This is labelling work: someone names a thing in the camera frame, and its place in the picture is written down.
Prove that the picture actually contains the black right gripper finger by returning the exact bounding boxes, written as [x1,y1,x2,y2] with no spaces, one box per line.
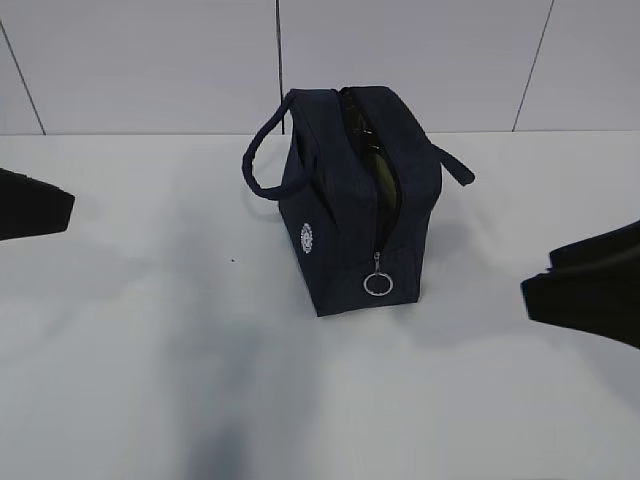
[521,273,639,348]
[547,221,639,280]

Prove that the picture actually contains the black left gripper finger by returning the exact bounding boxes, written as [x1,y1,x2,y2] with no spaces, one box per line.
[0,169,75,241]

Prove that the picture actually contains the silver zipper pull ring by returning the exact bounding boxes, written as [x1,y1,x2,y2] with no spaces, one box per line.
[362,251,396,299]

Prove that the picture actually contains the navy blue lunch bag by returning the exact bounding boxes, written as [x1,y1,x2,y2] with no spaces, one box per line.
[242,86,475,316]

